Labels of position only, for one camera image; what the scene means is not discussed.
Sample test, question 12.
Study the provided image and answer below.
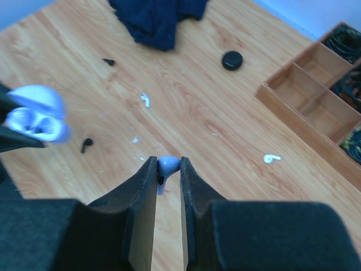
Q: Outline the rolled blue yellow tie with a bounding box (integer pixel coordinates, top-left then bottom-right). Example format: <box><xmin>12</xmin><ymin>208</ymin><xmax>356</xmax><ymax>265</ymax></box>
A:
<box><xmin>341</xmin><ymin>126</ymin><xmax>361</xmax><ymax>164</ymax></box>

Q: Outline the black round charging case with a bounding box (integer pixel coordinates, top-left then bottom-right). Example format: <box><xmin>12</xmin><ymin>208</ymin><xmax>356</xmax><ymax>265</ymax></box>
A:
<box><xmin>222</xmin><ymin>51</ymin><xmax>243</xmax><ymax>71</ymax></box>

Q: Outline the white earbud near tray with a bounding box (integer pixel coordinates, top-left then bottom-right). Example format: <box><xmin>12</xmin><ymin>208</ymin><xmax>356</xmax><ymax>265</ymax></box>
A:
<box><xmin>263</xmin><ymin>154</ymin><xmax>282</xmax><ymax>164</ymax></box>

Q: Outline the purple earbud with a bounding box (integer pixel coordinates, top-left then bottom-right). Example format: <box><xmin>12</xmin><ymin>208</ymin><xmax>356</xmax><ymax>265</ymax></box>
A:
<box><xmin>157</xmin><ymin>155</ymin><xmax>181</xmax><ymax>195</ymax></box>

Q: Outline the purple round charging case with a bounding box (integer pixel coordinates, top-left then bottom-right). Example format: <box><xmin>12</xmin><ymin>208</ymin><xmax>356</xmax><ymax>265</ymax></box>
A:
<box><xmin>5</xmin><ymin>85</ymin><xmax>71</xmax><ymax>144</ymax></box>

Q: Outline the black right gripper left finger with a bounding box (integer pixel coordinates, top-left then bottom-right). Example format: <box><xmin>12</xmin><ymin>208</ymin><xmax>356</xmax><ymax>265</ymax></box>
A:
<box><xmin>1</xmin><ymin>156</ymin><xmax>157</xmax><ymax>270</ymax></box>

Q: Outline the black earbud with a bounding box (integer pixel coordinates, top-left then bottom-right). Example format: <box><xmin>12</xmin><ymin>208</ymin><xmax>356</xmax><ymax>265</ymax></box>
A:
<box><xmin>102</xmin><ymin>58</ymin><xmax>116</xmax><ymax>67</ymax></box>
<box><xmin>81</xmin><ymin>138</ymin><xmax>94</xmax><ymax>154</ymax></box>

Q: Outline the wooden divided tray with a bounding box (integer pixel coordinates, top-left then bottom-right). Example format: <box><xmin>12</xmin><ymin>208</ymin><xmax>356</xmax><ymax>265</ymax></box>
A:
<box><xmin>256</xmin><ymin>22</ymin><xmax>360</xmax><ymax>188</ymax></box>

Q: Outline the rolled dark tie back-left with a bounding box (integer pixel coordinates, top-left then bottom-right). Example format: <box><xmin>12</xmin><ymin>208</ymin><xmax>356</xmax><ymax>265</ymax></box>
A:
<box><xmin>323</xmin><ymin>24</ymin><xmax>360</xmax><ymax>64</ymax></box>

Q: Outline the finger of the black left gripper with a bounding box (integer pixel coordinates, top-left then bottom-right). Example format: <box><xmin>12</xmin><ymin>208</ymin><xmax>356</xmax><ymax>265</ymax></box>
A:
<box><xmin>0</xmin><ymin>83</ymin><xmax>21</xmax><ymax>124</ymax></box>
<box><xmin>0</xmin><ymin>125</ymin><xmax>45</xmax><ymax>152</ymax></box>

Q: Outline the dark blue cloth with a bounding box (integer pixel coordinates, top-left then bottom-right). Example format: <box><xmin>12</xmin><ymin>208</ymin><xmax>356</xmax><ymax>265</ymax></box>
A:
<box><xmin>109</xmin><ymin>0</ymin><xmax>207</xmax><ymax>51</ymax></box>

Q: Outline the black earbud upper left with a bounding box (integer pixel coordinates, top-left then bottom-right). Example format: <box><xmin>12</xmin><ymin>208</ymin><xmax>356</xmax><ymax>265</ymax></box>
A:
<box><xmin>102</xmin><ymin>58</ymin><xmax>116</xmax><ymax>67</ymax></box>

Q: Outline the black earbud lower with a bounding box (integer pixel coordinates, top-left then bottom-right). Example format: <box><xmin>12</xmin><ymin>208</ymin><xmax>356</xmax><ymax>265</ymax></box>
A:
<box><xmin>81</xmin><ymin>138</ymin><xmax>94</xmax><ymax>154</ymax></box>

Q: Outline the white earbud centre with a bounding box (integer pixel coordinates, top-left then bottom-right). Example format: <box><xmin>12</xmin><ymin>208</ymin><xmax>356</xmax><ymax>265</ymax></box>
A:
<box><xmin>140</xmin><ymin>93</ymin><xmax>151</xmax><ymax>108</ymax></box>

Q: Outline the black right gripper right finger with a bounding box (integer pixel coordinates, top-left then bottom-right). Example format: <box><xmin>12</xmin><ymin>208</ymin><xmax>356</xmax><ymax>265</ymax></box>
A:
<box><xmin>180</xmin><ymin>157</ymin><xmax>360</xmax><ymax>270</ymax></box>

